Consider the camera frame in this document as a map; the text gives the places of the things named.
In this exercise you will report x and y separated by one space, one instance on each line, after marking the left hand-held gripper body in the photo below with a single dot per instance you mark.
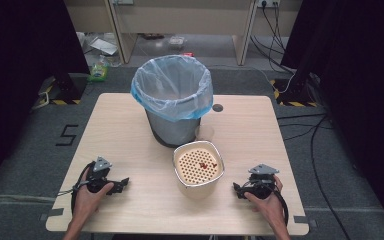
100 176

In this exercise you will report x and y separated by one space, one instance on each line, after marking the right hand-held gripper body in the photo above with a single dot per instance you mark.
260 186

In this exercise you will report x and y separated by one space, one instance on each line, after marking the person's right hand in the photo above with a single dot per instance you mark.
270 208

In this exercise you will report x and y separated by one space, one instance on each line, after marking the person's left hand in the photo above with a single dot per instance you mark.
88 200

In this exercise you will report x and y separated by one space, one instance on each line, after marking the red food scraps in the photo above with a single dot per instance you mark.
206 165

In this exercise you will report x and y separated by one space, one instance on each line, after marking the white square container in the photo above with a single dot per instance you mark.
198 190

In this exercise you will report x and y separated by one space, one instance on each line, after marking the cream perforated strainer insert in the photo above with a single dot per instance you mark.
193 173

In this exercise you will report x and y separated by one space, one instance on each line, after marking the grey trash can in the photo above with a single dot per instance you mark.
176 128

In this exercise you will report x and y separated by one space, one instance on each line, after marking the dark round table grommet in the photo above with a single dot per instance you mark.
217 107

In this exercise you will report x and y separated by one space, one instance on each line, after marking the black stand base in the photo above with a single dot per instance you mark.
65 90
293 95

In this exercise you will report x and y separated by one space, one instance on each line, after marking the green packet on floor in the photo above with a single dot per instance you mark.
98 70

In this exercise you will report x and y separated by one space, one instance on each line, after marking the blue plastic trash bag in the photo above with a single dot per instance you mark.
171 86

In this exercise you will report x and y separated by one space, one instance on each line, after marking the clear plastic wrapping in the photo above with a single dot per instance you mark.
101 46

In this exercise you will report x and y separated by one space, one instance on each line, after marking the black curtain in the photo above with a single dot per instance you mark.
20 66
363 83

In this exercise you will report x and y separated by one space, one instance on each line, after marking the small red item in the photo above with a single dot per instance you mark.
188 54

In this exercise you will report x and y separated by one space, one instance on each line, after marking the clear plastic box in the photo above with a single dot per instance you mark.
176 42

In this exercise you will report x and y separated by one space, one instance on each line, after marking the beige wooden desk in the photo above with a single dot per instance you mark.
186 16

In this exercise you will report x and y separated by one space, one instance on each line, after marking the white wall socket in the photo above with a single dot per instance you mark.
268 2

